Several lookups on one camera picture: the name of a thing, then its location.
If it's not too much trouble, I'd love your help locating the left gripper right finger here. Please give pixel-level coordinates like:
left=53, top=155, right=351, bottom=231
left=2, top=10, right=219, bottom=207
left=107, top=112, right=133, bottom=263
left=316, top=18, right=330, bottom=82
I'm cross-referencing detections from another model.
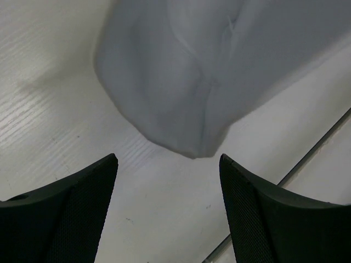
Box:
left=219, top=155, right=350, bottom=262

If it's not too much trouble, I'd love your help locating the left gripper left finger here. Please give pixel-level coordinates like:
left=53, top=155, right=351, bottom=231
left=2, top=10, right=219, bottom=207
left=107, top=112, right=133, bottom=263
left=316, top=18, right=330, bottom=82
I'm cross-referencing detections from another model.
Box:
left=1, top=153, right=118, bottom=262

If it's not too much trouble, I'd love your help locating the white skirt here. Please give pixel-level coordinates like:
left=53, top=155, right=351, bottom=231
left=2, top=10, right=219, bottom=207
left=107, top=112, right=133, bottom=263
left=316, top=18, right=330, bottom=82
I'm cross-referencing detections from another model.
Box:
left=95, top=1, right=350, bottom=158

